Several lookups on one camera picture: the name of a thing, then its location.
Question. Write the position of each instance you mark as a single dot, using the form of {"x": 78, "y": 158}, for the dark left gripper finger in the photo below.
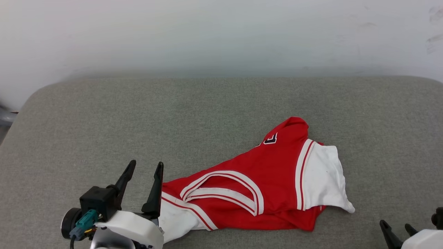
{"x": 155, "y": 197}
{"x": 125, "y": 180}

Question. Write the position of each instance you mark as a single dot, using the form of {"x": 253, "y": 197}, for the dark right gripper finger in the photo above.
{"x": 411, "y": 231}
{"x": 391, "y": 237}

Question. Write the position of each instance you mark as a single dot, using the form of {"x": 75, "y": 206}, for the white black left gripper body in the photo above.
{"x": 135, "y": 228}

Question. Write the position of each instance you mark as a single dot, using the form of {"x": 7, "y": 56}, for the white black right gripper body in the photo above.
{"x": 425, "y": 240}

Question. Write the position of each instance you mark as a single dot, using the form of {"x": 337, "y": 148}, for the red white basketball jersey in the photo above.
{"x": 270, "y": 180}

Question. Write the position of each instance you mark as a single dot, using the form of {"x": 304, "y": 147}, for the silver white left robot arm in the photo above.
{"x": 110, "y": 240}

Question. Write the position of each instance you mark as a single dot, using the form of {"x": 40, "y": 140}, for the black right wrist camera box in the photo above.
{"x": 438, "y": 218}

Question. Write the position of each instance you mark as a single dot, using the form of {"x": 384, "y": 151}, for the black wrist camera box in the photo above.
{"x": 98, "y": 200}
{"x": 438, "y": 218}

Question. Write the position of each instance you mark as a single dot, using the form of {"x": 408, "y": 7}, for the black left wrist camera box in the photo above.
{"x": 98, "y": 200}

